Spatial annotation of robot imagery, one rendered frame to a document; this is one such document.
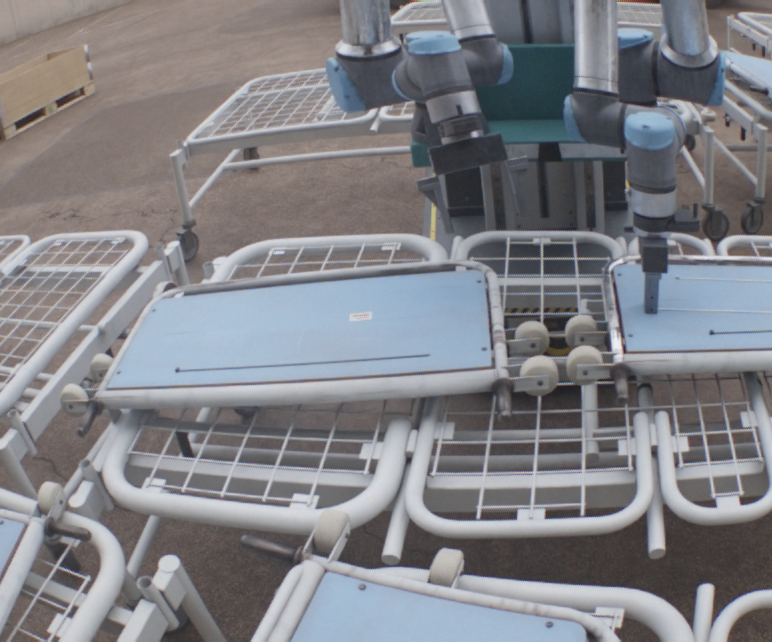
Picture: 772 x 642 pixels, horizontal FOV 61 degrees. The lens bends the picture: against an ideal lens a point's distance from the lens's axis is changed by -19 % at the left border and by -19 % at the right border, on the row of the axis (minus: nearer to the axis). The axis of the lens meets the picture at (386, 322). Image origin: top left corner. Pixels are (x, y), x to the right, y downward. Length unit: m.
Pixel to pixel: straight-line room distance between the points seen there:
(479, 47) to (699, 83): 0.57
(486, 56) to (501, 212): 0.73
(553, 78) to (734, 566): 1.28
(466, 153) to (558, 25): 0.77
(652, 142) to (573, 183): 0.94
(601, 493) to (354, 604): 0.48
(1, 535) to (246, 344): 0.62
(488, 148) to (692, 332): 0.48
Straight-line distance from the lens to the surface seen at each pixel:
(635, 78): 1.81
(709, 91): 1.78
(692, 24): 1.68
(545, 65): 1.93
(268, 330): 1.44
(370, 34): 1.68
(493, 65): 1.49
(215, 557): 1.81
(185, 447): 1.64
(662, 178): 1.25
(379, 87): 1.71
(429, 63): 1.33
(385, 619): 0.90
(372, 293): 1.50
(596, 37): 1.39
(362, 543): 1.75
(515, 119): 1.97
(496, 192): 2.09
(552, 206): 2.16
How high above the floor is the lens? 1.32
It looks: 33 degrees down
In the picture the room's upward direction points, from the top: 9 degrees counter-clockwise
